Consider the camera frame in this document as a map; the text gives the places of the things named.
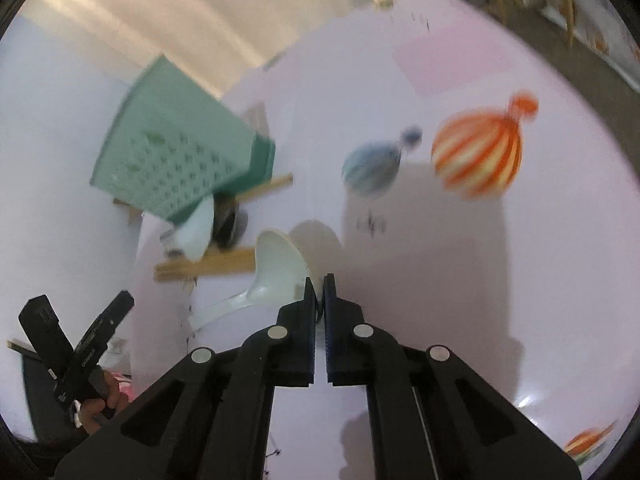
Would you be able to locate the pink floral blanket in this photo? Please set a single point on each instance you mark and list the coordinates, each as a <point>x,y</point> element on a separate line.
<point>120,384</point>

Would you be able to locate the bundle of wooden chopsticks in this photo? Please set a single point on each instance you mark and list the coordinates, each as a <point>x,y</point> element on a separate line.
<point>210,265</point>

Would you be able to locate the cream plastic ladle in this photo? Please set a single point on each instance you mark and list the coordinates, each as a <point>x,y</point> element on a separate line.
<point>280,265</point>

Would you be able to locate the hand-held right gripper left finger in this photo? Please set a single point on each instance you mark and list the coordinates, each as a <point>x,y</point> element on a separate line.
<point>300,340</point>

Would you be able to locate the cream patterned curtain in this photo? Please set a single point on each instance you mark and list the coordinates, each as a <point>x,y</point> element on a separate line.
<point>200,20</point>

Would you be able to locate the person's left hand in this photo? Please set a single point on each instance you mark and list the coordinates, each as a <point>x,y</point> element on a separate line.
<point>102,402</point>

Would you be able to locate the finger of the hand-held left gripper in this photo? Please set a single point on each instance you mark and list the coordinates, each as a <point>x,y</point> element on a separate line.
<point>115,312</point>
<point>42,325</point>

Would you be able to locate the green star-cutout utensil holder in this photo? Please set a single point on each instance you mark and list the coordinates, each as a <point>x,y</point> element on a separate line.
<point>165,110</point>

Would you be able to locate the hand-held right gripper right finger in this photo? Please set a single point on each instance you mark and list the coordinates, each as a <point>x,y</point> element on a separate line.
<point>340,345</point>

